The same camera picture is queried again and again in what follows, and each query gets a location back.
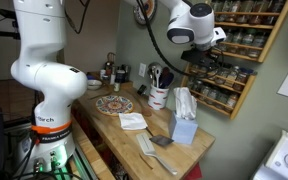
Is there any upper wooden spice rack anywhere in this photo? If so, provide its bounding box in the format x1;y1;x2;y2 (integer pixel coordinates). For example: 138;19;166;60
212;0;288;63

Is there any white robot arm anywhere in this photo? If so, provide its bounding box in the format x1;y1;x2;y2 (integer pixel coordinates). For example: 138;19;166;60
11;0;226;170

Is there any decorative wall plate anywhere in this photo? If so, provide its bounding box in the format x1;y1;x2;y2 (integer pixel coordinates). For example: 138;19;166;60
133;0;157;26

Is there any white folded napkin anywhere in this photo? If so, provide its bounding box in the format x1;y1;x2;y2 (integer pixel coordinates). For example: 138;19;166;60
119;113;147;130

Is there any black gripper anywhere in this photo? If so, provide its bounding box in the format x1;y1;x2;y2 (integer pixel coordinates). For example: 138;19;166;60
181;49;219;67

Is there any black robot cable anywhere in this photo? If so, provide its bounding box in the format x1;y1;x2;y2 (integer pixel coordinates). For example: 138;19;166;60
135;0;193;78

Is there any white ceramic bowl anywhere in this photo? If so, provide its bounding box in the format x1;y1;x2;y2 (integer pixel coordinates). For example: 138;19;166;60
87;80;102;90

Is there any blue silicone spatula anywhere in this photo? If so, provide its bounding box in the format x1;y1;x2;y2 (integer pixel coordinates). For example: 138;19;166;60
160;73;174;89

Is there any small yellow spice jar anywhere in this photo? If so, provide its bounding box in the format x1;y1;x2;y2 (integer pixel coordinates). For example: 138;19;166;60
114;82;120;92

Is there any steel ladle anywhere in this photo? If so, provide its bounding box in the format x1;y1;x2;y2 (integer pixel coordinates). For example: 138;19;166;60
147;62;160;79

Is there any metal slotted spatula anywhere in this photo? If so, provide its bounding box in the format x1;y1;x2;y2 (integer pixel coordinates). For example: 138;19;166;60
136;133;178;175

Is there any white electric stove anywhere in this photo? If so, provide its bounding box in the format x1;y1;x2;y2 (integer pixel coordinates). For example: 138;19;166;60
251;130;288;180

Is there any white red utensil crock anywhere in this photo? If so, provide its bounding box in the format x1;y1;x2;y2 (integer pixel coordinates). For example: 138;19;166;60
148;86;169;110

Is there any dark small spatula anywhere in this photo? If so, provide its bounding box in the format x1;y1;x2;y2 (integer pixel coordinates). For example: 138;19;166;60
146;128;174;147

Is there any colourful patterned round plate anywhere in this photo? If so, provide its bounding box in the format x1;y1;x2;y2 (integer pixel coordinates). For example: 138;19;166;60
95;95;134;116

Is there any lower wooden spice rack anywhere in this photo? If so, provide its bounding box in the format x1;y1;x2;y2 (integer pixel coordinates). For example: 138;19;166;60
181;64;255;120

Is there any white wall outlet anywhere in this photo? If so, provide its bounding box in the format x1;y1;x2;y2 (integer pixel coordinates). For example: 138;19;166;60
138;63;146;77

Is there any blue tissue box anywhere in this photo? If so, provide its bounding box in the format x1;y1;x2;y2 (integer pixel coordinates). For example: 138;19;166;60
169;112;198;144

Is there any small black timer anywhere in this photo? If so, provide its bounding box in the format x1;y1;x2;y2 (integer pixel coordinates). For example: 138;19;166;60
137;85;147;95

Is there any wooden spice rack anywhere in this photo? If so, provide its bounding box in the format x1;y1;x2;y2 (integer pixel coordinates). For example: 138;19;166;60
212;0;288;63
181;64;255;120

